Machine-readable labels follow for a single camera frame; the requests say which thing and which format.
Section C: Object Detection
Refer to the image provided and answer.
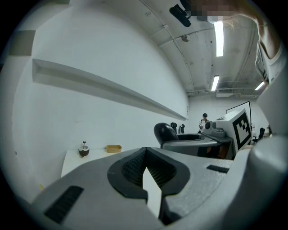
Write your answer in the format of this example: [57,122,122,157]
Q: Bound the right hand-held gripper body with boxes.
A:
[202,108,253,151]

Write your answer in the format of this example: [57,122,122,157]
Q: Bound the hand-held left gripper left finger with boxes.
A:
[29,146,167,230]

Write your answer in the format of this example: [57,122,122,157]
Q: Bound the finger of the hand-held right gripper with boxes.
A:
[176,133,204,142]
[161,133,234,158]

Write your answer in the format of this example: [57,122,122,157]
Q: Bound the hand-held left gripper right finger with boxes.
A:
[145,147,234,226]

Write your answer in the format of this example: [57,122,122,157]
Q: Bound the dark purple round object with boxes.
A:
[153,122,179,144]

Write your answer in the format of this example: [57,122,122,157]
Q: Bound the white table top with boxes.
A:
[60,147,162,179]

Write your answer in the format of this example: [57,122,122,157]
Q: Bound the white ceiling air conditioner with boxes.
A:
[216,88,235,98]

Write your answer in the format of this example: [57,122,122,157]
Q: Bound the brown coconut shell cup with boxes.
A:
[78,140,91,158]

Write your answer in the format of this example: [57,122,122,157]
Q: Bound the tan rectangular tray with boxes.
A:
[106,145,123,154]

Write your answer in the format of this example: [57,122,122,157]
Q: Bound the white printed t-shirt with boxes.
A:
[254,39,284,86]

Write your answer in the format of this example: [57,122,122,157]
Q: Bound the person's head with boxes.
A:
[188,0,259,23]

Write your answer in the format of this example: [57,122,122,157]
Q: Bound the white screen with black frame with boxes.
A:
[225,101,252,126]

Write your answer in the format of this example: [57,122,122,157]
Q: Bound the black head-worn camera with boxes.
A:
[169,0,192,27]

